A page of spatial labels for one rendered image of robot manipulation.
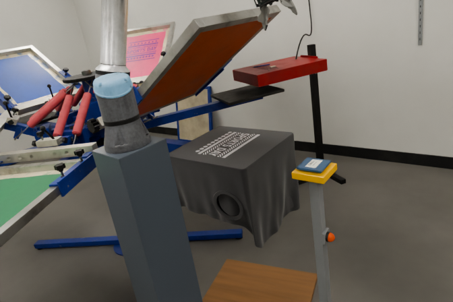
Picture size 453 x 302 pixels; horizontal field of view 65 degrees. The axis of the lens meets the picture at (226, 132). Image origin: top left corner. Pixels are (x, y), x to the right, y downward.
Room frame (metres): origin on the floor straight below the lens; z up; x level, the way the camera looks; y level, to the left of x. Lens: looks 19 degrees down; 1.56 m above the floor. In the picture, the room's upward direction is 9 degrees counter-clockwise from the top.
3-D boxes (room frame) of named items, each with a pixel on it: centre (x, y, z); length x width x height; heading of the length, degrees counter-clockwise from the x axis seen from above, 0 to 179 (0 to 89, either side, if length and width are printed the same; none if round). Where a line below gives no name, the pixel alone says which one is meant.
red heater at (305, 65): (2.84, -0.50, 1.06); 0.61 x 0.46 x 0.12; 109
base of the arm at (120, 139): (1.12, 0.33, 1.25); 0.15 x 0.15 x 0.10
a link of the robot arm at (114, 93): (1.12, 0.33, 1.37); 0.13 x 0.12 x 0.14; 19
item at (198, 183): (1.50, 0.12, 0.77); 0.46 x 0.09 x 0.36; 49
